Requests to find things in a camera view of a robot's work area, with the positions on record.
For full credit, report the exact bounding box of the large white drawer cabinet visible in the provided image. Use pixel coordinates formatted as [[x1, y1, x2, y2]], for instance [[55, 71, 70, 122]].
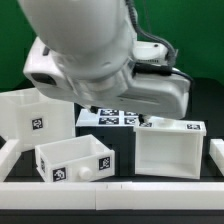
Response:
[[0, 88, 75, 151]]

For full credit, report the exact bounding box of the white front rail bar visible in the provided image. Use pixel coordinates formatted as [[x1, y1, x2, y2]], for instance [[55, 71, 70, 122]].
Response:
[[0, 182, 224, 210]]

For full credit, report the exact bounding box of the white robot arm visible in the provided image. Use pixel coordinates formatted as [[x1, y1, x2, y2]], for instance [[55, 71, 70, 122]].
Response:
[[17, 0, 191, 119]]

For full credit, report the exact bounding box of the white left rail block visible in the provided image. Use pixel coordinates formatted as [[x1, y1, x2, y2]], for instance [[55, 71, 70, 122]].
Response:
[[0, 139, 21, 182]]

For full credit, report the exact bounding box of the white drawer with knob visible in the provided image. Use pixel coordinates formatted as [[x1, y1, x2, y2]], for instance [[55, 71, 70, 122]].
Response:
[[35, 135, 115, 182]]

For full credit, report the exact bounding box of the white rail block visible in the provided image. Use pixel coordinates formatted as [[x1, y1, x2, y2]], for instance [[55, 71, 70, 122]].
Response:
[[0, 139, 21, 182], [209, 139, 224, 176]]

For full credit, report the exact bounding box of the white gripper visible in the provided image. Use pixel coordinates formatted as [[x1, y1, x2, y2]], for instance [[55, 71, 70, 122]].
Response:
[[24, 39, 189, 123]]

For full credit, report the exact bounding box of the white marker tag board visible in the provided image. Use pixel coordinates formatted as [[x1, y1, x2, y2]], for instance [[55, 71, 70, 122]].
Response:
[[76, 109, 138, 127]]

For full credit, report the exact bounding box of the white right rail block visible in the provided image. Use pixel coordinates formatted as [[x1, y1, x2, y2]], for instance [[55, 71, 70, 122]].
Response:
[[209, 139, 224, 176]]

